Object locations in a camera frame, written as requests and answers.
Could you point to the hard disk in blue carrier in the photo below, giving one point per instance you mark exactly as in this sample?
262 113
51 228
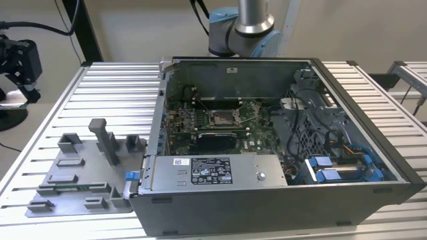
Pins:
321 161
329 175

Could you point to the black graphics card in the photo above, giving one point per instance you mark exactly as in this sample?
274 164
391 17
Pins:
217 141

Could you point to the green RAM stick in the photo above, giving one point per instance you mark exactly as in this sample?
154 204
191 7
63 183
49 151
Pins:
74 187

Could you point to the silver power supply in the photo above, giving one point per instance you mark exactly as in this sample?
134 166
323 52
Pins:
167 175

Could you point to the aluminium slat side table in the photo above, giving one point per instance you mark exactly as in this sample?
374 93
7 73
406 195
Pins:
410 75

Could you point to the black RAM slot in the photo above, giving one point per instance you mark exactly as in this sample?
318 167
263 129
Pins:
217 105
222 128
217 100

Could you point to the green motherboard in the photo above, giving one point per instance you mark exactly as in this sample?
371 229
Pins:
261 140

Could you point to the CPU socket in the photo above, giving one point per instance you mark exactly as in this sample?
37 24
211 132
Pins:
225 121

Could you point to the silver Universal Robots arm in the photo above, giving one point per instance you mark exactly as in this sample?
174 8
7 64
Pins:
249 22

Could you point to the black table bracket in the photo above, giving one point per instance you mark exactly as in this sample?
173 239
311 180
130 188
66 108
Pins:
383 81

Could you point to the blue case latch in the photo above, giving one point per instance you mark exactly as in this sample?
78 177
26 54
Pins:
131 175

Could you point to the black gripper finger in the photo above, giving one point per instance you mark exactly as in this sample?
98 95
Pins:
33 96

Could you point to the silver square CPU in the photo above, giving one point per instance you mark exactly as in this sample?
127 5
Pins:
17 98

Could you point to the black metal post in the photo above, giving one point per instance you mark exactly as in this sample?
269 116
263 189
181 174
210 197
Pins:
89 30

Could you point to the black round stand base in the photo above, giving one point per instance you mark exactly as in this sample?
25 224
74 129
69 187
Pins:
11 120

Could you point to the grey plastic parts rack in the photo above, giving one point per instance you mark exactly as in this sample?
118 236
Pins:
87 172

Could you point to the black open PC case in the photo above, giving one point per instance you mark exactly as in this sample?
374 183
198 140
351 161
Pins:
267 212

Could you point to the metal disk bay cage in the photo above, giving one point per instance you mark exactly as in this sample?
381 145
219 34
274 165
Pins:
307 130

